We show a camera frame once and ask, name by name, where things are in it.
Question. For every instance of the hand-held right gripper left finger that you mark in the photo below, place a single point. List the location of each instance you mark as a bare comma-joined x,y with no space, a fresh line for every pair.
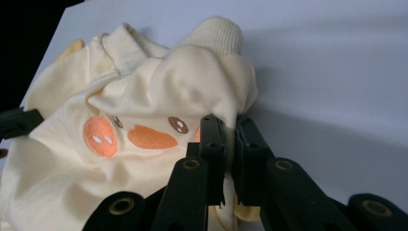
212,150

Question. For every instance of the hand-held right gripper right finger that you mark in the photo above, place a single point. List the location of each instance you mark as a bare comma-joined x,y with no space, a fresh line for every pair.
251,154

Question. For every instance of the cream baby garment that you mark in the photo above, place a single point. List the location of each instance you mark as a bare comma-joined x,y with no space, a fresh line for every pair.
144,80

